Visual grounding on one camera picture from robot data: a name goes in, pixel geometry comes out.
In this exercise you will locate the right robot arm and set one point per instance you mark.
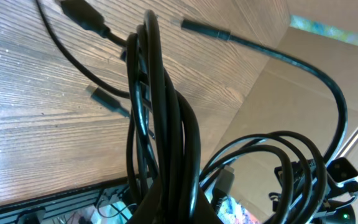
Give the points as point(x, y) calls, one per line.
point(330, 211)

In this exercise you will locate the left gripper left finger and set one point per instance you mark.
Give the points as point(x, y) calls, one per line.
point(150, 211)

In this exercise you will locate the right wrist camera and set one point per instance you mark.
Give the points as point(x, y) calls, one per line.
point(342, 172)

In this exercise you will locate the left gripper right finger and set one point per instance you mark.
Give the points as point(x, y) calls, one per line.
point(204, 213)

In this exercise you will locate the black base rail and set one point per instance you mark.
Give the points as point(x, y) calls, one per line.
point(52, 206)

